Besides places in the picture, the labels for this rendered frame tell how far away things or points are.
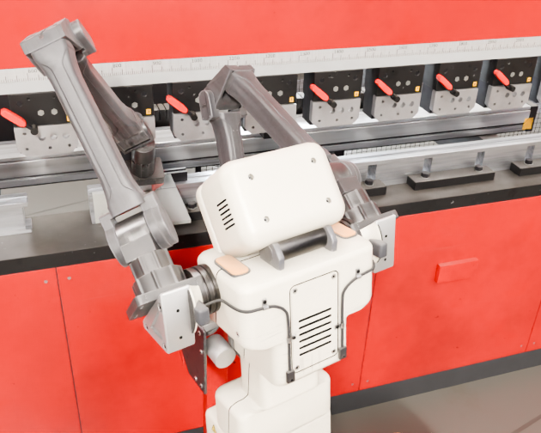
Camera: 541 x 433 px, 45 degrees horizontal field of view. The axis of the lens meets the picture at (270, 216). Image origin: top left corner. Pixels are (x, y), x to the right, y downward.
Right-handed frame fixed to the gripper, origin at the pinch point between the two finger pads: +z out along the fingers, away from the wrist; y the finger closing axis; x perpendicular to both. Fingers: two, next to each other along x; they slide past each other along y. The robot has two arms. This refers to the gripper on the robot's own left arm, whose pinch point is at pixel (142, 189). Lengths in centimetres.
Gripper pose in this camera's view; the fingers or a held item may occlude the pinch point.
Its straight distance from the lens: 177.5
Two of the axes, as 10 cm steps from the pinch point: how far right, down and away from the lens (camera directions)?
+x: 2.6, 8.3, -4.9
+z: -1.7, 5.4, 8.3
